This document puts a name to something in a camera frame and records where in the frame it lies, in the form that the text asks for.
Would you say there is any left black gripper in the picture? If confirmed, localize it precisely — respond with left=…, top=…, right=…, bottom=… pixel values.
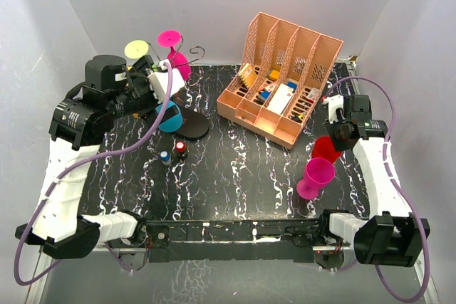
left=108, top=57, right=178, bottom=127

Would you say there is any blue wine glass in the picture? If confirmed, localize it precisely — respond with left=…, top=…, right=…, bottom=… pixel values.
left=158, top=100, right=183, bottom=133

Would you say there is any red wine glass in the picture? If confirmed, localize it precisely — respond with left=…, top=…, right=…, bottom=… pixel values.
left=311, top=136, right=342, bottom=164

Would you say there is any magenta wine glass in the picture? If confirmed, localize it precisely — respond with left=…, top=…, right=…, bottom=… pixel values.
left=296, top=157, right=336, bottom=200
left=157, top=30, right=191, bottom=81

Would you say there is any green wine glass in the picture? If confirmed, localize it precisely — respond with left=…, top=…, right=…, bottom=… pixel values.
left=124, top=40, right=149, bottom=60

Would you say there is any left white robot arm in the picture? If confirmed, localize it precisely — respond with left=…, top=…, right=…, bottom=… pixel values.
left=15, top=55, right=165, bottom=260

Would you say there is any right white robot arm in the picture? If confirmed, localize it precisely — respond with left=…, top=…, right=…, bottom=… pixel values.
left=317, top=95, right=430, bottom=267

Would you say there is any metal wine glass rack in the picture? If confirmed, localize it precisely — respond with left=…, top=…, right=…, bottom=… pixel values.
left=149, top=35, right=210, bottom=140

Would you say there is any red capped small bottle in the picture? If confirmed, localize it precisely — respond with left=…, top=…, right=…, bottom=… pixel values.
left=175, top=141, right=188, bottom=160

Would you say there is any blue capped small bottle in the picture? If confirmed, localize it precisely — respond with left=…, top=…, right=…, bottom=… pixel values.
left=160, top=151, right=172, bottom=166

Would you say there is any white card box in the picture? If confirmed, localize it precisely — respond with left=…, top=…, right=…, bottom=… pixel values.
left=267, top=84, right=295, bottom=115

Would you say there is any yellow spiral notebook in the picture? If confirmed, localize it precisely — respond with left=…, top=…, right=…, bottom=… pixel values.
left=238, top=63, right=258, bottom=89

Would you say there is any pink desk file organizer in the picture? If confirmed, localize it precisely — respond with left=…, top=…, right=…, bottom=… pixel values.
left=217, top=12, right=343, bottom=149

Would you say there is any blue eraser block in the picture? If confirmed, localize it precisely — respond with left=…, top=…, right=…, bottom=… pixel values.
left=256, top=90, right=270, bottom=103

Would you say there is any orange sponge block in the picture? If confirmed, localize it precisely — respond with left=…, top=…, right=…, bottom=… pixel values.
left=267, top=69, right=280, bottom=82

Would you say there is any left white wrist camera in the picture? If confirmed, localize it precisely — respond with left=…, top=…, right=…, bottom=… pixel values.
left=147, top=59, right=185, bottom=104

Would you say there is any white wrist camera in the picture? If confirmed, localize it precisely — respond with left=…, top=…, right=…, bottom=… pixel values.
left=323, top=95, right=345, bottom=124
left=147, top=59, right=185, bottom=104

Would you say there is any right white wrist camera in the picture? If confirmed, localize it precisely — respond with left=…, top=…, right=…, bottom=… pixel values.
left=323, top=95, right=345, bottom=124

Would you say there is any aluminium frame rail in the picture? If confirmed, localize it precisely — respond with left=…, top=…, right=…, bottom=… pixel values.
left=24, top=218, right=442, bottom=304

